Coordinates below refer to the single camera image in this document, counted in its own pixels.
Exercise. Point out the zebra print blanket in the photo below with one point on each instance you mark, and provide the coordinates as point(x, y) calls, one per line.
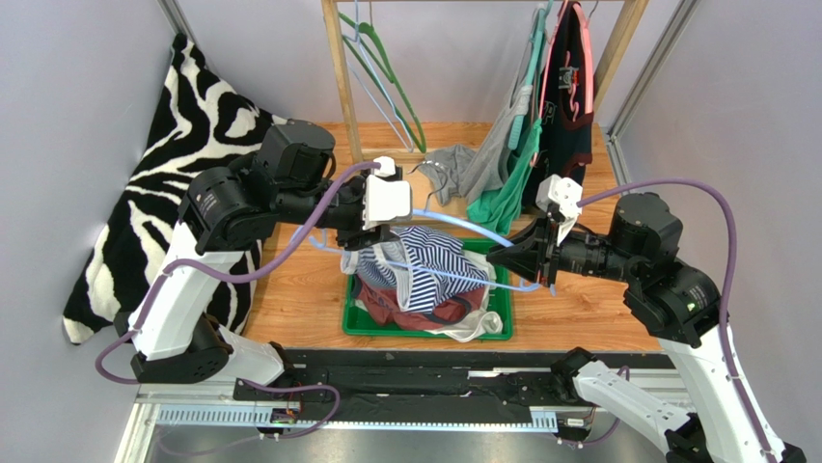
point(200, 122)

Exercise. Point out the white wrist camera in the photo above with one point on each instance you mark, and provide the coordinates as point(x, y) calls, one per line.
point(558, 198)
point(388, 198)

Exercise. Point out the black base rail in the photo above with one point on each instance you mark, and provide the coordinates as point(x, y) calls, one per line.
point(438, 390)

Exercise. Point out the teal plastic hanger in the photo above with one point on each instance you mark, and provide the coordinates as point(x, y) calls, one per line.
point(523, 92)

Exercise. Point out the navy maroon tank top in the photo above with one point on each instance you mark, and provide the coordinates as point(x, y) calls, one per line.
point(565, 150)

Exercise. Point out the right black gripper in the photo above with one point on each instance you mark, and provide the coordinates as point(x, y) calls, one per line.
point(549, 251)

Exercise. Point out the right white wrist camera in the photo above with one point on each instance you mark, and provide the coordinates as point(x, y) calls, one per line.
point(558, 198)

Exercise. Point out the green plastic tray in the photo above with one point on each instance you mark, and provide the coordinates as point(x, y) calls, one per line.
point(498, 323)

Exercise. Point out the grey tank top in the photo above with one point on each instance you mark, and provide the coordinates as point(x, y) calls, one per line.
point(461, 172)

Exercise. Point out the green tank top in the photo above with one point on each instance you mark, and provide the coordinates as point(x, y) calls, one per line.
point(496, 210)

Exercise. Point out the pink plastic hanger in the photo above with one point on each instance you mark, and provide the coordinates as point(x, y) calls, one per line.
point(566, 83)

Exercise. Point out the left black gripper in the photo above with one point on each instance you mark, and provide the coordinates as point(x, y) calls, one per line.
point(358, 237)

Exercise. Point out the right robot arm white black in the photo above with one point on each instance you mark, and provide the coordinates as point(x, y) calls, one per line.
point(679, 306)

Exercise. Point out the wooden clothes rack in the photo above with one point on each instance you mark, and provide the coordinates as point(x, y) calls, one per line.
point(628, 21)

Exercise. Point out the blue white striped tank top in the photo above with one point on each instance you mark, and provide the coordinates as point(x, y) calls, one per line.
point(424, 267)

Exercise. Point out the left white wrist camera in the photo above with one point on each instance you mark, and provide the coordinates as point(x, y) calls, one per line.
point(388, 198)

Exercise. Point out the red tank top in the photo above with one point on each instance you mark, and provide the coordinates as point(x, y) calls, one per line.
point(383, 308)

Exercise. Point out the green plastic hanger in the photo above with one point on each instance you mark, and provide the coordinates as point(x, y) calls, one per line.
point(392, 70)

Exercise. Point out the light blue plastic hanger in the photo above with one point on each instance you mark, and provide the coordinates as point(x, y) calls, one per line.
point(461, 223)

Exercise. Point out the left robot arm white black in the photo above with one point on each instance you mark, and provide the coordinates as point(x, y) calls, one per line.
point(291, 179)

